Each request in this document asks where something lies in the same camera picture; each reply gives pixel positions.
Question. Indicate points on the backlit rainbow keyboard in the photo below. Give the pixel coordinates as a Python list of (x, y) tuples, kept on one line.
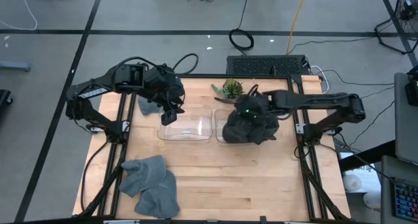
[(406, 201)]

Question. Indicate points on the black floor beam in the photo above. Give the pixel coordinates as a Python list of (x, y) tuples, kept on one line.
[(365, 155)]

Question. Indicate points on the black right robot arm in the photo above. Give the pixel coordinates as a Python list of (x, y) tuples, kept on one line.
[(310, 100)]

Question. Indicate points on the white tape roll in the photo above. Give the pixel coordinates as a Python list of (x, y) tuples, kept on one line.
[(352, 183), (372, 199)]

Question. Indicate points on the clear plastic bin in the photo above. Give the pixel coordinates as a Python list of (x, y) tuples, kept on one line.
[(219, 119), (192, 129)]

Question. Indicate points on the black desk device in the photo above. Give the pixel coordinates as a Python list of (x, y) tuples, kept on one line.
[(413, 90)]

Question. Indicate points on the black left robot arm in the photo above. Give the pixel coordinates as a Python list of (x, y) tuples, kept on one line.
[(91, 91)]

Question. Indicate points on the black aluminium rig frame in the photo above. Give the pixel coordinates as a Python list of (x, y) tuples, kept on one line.
[(241, 221)]

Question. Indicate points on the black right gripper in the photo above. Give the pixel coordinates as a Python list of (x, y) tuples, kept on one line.
[(253, 106)]

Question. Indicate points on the white printed sheet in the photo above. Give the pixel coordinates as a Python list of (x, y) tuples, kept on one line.
[(369, 178)]

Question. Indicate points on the black clamp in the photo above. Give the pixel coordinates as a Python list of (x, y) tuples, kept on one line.
[(263, 219)]

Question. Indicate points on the grey flat panel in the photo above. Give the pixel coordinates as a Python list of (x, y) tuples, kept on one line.
[(406, 126)]

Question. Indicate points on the black standing fan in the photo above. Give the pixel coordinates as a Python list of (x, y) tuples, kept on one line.
[(408, 5)]

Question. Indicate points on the small green potted plant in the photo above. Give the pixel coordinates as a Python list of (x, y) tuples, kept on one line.
[(232, 88)]

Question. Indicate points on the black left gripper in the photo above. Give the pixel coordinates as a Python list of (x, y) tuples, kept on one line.
[(163, 87)]

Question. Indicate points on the grey side desk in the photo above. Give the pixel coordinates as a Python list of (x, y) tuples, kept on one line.
[(388, 171)]

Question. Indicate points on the black caster base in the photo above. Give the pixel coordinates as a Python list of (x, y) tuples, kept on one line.
[(4, 98)]

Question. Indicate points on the grey metal foot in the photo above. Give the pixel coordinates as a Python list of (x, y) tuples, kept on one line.
[(14, 66)]

